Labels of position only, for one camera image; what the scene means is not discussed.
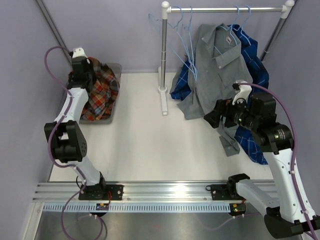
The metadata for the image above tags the blue plaid shirt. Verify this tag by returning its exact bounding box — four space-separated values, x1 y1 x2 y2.
169 23 271 166

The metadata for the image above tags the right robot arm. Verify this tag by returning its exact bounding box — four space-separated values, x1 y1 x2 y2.
204 92 320 239

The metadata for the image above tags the aluminium mounting rail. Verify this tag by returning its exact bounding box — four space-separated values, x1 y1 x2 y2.
31 180 249 204

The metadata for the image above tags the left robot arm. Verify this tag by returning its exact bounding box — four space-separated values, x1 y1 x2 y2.
44 53 108 200

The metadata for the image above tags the slotted cable duct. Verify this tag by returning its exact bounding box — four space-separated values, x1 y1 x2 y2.
42 202 231 213

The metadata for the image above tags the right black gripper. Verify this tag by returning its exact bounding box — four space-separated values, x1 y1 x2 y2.
204 95 259 131

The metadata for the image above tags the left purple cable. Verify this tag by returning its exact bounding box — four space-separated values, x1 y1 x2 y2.
43 46 108 240

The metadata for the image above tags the grey plastic bin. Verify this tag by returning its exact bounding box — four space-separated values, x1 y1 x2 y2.
54 57 122 123

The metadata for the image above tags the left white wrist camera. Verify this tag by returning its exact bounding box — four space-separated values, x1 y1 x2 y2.
68 47 87 59

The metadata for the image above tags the grey shirt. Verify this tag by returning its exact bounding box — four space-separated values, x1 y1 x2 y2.
176 23 253 157

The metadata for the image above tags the aluminium frame post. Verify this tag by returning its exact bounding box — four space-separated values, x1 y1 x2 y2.
34 0 72 69

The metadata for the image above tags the brown orange plaid shirt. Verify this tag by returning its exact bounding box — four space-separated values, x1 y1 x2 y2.
80 59 120 121

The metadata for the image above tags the metal clothes rack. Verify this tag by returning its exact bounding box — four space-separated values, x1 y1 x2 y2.
158 0 296 116

